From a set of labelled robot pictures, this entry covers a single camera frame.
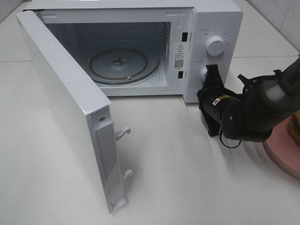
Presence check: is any white microwave oven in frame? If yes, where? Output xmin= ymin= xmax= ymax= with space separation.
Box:
xmin=22 ymin=0 xmax=243 ymax=103

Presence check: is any pink round plate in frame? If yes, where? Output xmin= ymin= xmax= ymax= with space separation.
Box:
xmin=263 ymin=124 xmax=300 ymax=179

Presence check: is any white microwave door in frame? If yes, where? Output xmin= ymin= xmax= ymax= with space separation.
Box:
xmin=16 ymin=11 xmax=132 ymax=213

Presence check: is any upper white power knob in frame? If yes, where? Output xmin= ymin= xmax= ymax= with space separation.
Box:
xmin=205 ymin=36 xmax=225 ymax=56

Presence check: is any lower white timer knob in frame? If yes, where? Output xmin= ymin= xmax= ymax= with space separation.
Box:
xmin=200 ymin=67 xmax=208 ymax=82

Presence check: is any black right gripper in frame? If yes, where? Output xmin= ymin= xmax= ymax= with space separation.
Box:
xmin=198 ymin=64 xmax=244 ymax=137

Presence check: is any glass microwave turntable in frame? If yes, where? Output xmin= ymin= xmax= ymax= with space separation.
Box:
xmin=89 ymin=40 xmax=160 ymax=85

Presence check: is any burger with lettuce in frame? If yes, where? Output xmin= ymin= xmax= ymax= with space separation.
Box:
xmin=287 ymin=111 xmax=300 ymax=145

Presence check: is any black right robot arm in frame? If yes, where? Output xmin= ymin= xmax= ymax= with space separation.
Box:
xmin=197 ymin=60 xmax=300 ymax=143

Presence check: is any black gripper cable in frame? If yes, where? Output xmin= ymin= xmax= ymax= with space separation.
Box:
xmin=218 ymin=127 xmax=242 ymax=149

